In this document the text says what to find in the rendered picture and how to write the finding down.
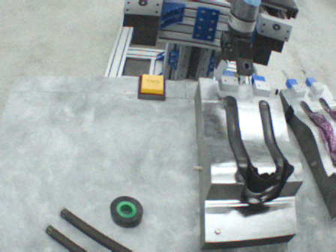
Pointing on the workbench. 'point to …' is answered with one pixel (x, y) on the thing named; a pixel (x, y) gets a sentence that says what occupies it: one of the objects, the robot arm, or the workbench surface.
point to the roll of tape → (126, 209)
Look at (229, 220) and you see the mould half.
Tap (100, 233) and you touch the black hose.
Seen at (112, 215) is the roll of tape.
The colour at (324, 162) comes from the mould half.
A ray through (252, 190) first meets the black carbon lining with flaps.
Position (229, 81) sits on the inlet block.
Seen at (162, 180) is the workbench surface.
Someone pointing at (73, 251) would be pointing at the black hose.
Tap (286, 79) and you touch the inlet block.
